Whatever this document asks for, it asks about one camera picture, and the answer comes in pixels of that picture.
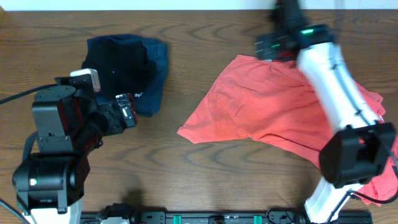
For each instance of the red t-shirt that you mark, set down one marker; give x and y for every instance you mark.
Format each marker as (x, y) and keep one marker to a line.
(269, 102)

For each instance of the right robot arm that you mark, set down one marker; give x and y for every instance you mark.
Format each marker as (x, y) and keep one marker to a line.
(361, 144)

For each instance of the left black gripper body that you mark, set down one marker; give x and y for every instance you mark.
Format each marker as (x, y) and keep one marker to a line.
(125, 111)

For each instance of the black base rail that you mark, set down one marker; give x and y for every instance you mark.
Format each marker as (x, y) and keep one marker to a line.
(122, 213)

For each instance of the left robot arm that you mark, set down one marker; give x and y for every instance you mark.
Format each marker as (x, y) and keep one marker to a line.
(71, 122)

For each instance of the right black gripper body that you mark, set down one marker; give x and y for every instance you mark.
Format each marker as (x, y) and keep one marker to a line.
(278, 47)

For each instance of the black folded polo shirt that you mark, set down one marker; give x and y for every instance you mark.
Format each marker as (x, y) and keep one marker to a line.
(122, 68)

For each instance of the navy blue folded garment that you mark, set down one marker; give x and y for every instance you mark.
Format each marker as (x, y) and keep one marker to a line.
(148, 102)

